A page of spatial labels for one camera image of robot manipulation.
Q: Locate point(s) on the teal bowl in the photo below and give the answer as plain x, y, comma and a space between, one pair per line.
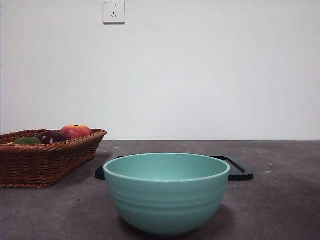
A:
166, 200

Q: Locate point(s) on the green avocado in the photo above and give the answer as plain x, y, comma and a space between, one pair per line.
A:
27, 141

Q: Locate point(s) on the red apple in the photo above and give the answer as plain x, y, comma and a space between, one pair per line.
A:
76, 131

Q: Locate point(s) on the dark rectangular tray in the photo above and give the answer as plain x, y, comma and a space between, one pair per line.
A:
241, 176

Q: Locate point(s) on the dark purple plum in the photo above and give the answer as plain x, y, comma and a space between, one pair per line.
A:
51, 137

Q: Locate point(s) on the brown wicker basket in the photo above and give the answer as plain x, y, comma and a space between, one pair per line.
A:
37, 165

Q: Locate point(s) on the white wall socket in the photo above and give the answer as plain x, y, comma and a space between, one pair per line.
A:
114, 12

